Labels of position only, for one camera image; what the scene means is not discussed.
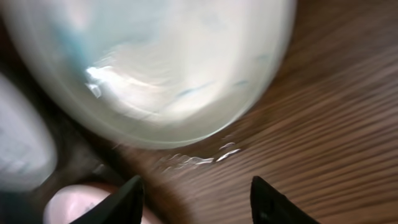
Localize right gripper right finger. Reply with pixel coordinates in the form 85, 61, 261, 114
250, 176, 319, 224

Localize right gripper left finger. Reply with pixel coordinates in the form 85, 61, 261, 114
71, 175, 144, 224

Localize white plate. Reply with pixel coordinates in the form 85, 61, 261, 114
1, 75, 57, 192
43, 182, 162, 224
1, 0, 297, 149

